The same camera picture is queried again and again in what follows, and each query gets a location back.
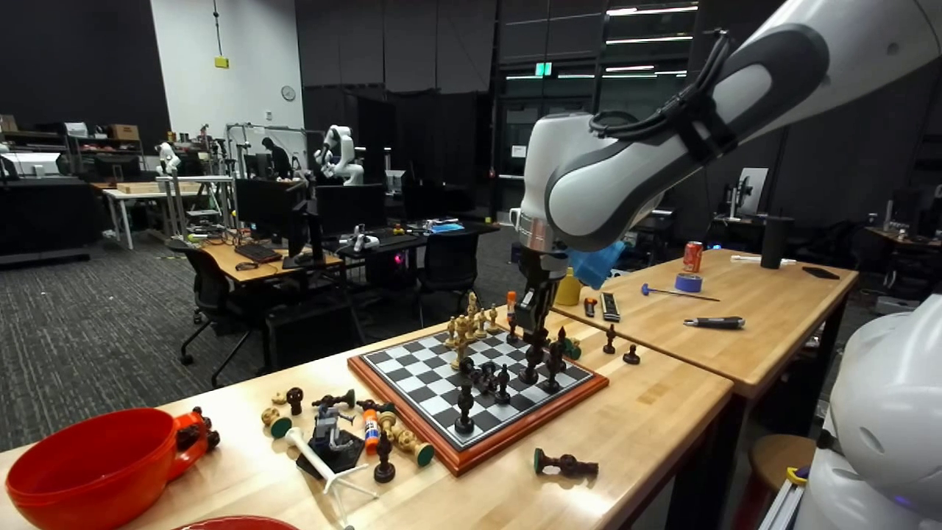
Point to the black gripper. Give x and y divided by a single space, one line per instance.
543 275

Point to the black king chess piece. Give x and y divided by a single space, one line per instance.
533 356

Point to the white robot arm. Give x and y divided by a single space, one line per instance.
878 460

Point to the wooden chess board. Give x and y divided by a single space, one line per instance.
421 379

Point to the yellow cup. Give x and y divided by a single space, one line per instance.
568 293

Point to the black piece near edge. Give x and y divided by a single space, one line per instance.
609 340

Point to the black pawn near edge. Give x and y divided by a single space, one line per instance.
630 354

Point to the black front chess piece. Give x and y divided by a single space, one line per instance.
466 402

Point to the red can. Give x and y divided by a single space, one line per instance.
692 257

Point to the fallen black chess piece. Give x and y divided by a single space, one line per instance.
566 465

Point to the fallen gold chess piece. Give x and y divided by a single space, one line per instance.
400 435

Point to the orange glue stick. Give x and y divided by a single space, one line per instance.
372 429

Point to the black computer monitor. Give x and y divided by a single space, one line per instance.
276 209

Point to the black office chair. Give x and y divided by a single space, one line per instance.
216 300

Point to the red plate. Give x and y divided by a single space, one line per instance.
235 522

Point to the red plastic bowl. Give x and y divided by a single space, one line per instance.
94 474

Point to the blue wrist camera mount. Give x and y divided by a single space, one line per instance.
594 265

